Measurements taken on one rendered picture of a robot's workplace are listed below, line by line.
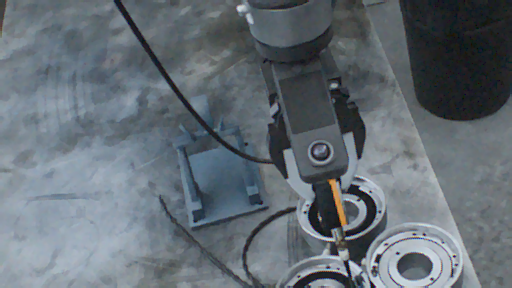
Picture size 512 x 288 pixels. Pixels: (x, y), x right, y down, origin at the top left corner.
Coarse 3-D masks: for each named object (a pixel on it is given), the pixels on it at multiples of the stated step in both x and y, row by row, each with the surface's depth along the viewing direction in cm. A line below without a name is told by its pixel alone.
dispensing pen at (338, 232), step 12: (324, 180) 86; (324, 192) 85; (324, 204) 85; (336, 204) 85; (324, 216) 85; (336, 216) 85; (324, 228) 86; (336, 228) 86; (336, 240) 87; (348, 264) 88; (348, 276) 88
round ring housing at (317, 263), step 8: (320, 256) 92; (328, 256) 92; (336, 256) 92; (296, 264) 92; (304, 264) 92; (312, 264) 92; (320, 264) 93; (328, 264) 93; (336, 264) 92; (352, 264) 91; (288, 272) 91; (296, 272) 92; (304, 272) 92; (312, 272) 92; (344, 272) 92; (352, 272) 91; (280, 280) 90; (288, 280) 92; (296, 280) 92; (320, 280) 91; (328, 280) 91
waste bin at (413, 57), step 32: (416, 0) 202; (448, 0) 196; (480, 0) 195; (416, 32) 211; (448, 32) 203; (480, 32) 203; (416, 64) 221; (448, 64) 212; (480, 64) 211; (416, 96) 234; (448, 96) 221; (480, 96) 220
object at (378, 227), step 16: (304, 208) 99; (352, 208) 100; (384, 208) 96; (304, 224) 97; (352, 224) 96; (384, 224) 96; (320, 240) 94; (352, 240) 94; (368, 240) 95; (352, 256) 96
